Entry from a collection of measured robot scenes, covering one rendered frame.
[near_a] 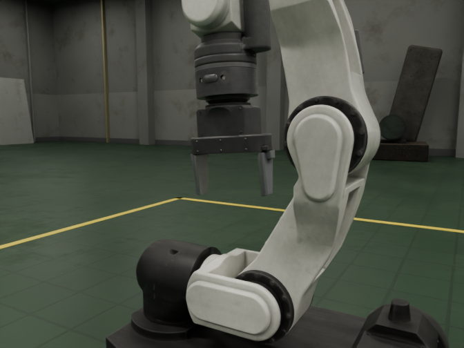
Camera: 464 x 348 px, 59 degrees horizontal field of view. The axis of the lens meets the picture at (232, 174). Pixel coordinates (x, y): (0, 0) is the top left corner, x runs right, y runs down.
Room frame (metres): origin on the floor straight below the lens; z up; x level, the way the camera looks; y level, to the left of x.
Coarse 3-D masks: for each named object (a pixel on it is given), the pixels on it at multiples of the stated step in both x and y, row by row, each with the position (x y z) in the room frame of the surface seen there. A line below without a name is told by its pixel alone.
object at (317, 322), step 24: (168, 240) 0.94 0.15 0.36; (144, 264) 0.90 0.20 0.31; (168, 264) 0.87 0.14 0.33; (192, 264) 0.84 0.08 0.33; (144, 288) 0.89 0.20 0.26; (168, 288) 0.85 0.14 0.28; (144, 312) 0.90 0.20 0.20; (168, 312) 0.85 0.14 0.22; (312, 312) 0.96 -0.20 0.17; (336, 312) 0.96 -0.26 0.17; (384, 312) 0.88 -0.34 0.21; (408, 312) 0.84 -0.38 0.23; (120, 336) 0.85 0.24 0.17; (144, 336) 0.85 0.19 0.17; (168, 336) 0.83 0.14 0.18; (192, 336) 0.85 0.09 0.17; (216, 336) 0.85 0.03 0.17; (288, 336) 0.85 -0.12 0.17; (312, 336) 0.85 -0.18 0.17; (336, 336) 0.85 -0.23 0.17; (360, 336) 0.82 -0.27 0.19; (384, 336) 0.81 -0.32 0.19; (408, 336) 0.79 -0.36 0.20; (432, 336) 0.82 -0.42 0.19
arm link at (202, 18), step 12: (192, 0) 0.56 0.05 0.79; (204, 0) 0.55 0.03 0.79; (216, 0) 0.54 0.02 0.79; (228, 0) 0.55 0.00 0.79; (192, 12) 0.56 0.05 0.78; (204, 12) 0.55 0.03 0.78; (216, 12) 0.54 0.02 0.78; (192, 24) 0.57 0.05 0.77; (204, 24) 0.55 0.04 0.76; (216, 24) 0.56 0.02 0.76
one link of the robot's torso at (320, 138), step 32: (320, 128) 0.66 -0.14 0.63; (352, 128) 0.66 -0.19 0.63; (320, 160) 0.66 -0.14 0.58; (320, 192) 0.66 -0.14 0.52; (352, 192) 0.77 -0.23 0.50; (288, 224) 0.74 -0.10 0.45; (320, 224) 0.69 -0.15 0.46; (288, 256) 0.74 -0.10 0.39; (320, 256) 0.71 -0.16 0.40; (288, 288) 0.74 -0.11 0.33; (288, 320) 0.72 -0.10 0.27
